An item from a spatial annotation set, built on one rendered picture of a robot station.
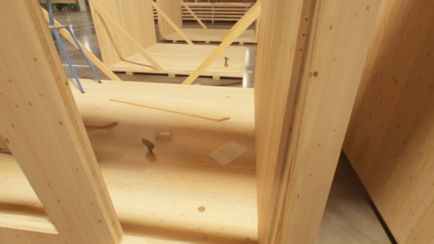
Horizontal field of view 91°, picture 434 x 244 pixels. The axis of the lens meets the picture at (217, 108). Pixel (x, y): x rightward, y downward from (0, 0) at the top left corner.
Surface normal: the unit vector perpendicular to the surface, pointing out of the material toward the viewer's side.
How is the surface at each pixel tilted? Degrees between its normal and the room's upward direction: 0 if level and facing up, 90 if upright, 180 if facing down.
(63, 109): 88
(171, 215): 0
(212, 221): 0
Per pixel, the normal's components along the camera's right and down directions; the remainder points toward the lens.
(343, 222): 0.00, -0.89
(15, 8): -0.14, 0.45
